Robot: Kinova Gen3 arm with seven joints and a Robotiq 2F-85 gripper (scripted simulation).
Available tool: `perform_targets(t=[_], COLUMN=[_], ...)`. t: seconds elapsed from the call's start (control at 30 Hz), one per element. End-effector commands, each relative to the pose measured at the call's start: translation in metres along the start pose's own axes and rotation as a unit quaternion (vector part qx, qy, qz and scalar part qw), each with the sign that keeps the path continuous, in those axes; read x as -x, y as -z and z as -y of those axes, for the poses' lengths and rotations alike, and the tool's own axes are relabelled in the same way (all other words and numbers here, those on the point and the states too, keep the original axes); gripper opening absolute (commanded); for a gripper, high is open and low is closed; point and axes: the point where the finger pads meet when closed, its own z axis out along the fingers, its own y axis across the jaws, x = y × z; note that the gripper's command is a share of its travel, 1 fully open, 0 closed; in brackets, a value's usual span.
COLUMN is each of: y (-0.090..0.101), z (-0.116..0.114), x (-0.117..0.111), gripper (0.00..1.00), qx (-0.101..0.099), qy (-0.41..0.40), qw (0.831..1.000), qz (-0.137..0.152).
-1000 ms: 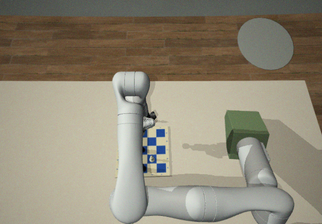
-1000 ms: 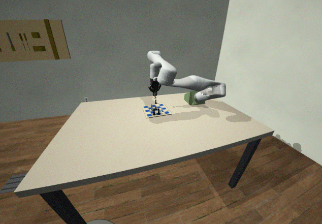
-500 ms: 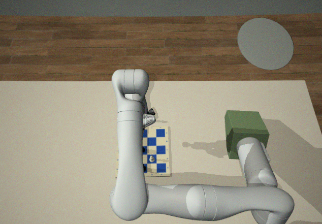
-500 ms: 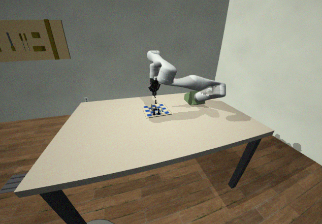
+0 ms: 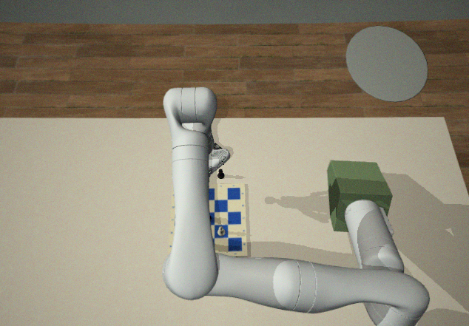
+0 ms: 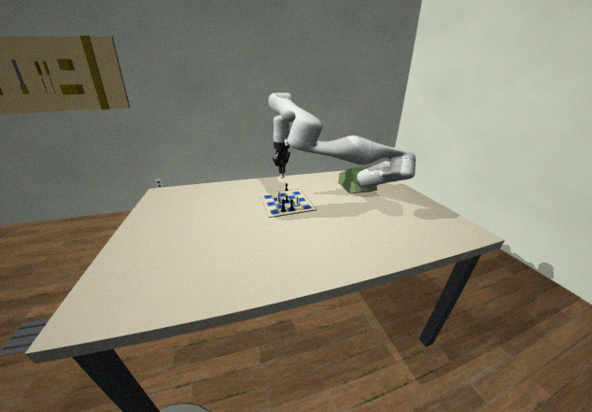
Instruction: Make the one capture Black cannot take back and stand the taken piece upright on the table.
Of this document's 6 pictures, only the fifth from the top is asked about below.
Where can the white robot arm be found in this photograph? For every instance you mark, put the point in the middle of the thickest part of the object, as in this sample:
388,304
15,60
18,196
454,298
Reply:
191,270

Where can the blue and cream chessboard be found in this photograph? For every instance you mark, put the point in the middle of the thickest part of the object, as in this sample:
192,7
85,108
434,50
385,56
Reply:
227,207

